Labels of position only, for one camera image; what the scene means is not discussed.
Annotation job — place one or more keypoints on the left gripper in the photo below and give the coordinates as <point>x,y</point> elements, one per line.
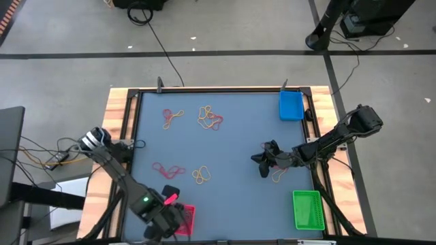
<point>163,221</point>

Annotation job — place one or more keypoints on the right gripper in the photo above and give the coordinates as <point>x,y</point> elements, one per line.
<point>281,160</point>

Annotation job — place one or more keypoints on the red plastic basket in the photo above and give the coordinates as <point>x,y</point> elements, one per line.
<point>190,217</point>

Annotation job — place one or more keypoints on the yellow rubber bands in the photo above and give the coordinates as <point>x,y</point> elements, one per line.
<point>204,112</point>
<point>276,178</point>
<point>197,175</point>
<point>173,115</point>

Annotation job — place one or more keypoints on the pink rubber bands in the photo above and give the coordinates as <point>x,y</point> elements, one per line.
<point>167,114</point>
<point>172,172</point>

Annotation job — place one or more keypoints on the blue plastic basket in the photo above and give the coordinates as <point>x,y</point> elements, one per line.
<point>292,105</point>

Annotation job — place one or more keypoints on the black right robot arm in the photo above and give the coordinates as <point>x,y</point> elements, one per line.
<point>327,141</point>

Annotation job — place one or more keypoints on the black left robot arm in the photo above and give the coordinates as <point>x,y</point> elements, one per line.
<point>119,173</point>

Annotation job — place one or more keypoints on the pink tape tag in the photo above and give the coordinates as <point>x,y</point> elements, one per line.
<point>171,199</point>

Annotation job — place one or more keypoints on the blue-grey table mat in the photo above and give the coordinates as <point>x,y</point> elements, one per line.
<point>238,204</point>

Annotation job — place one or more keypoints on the green plastic basket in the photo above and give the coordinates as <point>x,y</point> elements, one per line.
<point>308,211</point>

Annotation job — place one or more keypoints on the white board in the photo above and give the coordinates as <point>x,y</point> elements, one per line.
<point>68,217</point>

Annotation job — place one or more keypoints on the black floor stand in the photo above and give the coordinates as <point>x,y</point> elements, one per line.
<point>316,39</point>

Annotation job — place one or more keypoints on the black power adapter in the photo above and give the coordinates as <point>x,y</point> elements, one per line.
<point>58,157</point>

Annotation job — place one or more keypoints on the black bar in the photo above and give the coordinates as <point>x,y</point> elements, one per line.
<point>44,196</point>

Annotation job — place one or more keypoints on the black equipment box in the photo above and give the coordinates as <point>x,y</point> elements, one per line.
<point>368,20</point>

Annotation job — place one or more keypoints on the dark grey panel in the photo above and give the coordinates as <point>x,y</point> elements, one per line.
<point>10,153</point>

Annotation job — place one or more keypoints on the black equipment base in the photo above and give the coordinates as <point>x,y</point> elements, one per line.
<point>136,3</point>

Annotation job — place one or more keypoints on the black orange-striped ramp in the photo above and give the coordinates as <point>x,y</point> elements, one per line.
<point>8,17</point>

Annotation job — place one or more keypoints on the white bracket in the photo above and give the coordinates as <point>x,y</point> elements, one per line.
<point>316,242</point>
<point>129,243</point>

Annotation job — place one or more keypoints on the black aluminium table frame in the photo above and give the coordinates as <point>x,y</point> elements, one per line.
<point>221,90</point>

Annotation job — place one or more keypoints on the black diagonal frame strut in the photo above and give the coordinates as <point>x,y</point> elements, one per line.
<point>352,223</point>
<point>95,224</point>

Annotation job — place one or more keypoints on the grey upright post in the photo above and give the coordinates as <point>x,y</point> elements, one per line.
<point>159,85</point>

